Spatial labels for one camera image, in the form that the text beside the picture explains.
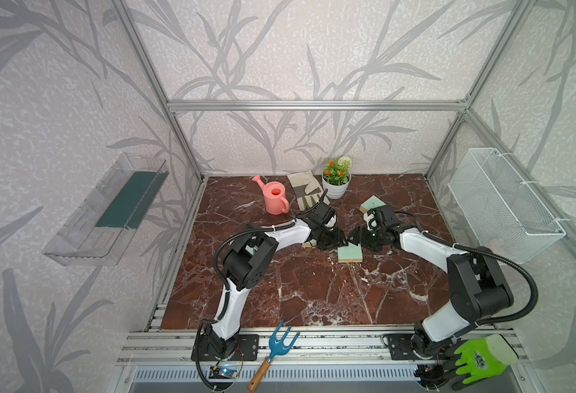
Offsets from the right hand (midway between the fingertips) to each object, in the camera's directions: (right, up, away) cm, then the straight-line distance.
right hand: (351, 239), depth 92 cm
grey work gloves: (-17, +19, +22) cm, 34 cm away
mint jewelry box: (+12, +13, +15) cm, 24 cm away
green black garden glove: (+34, -31, -22) cm, 51 cm away
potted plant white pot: (-4, +19, +16) cm, 25 cm away
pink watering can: (-31, +18, +7) cm, 36 cm away
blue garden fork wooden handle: (-27, -30, -18) cm, 44 cm away
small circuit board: (-42, -35, -22) cm, 59 cm away
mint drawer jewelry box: (-1, -5, -2) cm, 5 cm away
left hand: (-2, -2, -1) cm, 4 cm away
